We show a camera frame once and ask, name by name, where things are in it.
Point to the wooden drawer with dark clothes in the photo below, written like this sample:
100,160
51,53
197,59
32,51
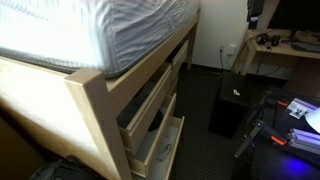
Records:
146,113

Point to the wooden drawer with small items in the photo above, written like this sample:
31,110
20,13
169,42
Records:
173,150

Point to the small grey items in drawer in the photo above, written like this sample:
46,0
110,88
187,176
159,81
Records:
165,152

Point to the black box with white logo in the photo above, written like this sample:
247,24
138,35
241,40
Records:
230,103

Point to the mattress with grey striped sheet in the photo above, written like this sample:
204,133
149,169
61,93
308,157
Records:
100,30

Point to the black headphones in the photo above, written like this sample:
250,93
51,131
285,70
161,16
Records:
262,38

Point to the black hanging device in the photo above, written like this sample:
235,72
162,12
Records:
255,10

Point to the black backpack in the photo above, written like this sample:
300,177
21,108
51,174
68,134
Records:
63,170

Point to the light wooden desk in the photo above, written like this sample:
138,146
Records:
283,50

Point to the dark keyboard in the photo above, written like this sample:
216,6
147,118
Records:
305,47

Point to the black computer monitor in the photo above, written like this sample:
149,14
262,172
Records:
293,15

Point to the aluminium extrusion bar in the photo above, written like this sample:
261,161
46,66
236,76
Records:
305,140

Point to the light wooden bed frame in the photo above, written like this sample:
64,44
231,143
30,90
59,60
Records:
96,110

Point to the white wall outlet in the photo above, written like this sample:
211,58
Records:
230,50

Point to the aluminium bracket piece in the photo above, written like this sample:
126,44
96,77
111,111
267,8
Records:
300,108

